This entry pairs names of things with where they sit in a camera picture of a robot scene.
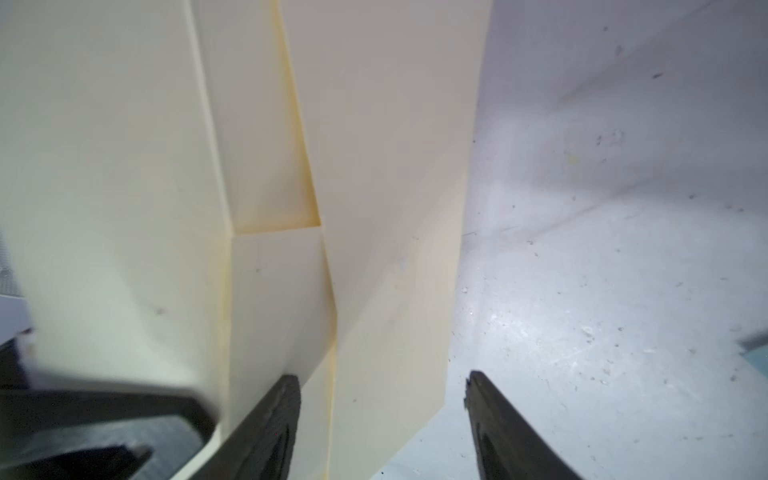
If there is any light teal envelope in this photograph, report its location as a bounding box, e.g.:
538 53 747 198
739 331 768 378

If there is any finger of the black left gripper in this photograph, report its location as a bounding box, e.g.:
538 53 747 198
0 335 217 480

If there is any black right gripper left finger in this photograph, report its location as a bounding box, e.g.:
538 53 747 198
192 375 301 480

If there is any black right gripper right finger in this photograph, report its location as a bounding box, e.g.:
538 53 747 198
464 370 579 480

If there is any pale yellow envelope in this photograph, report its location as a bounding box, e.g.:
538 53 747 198
1 1 492 479

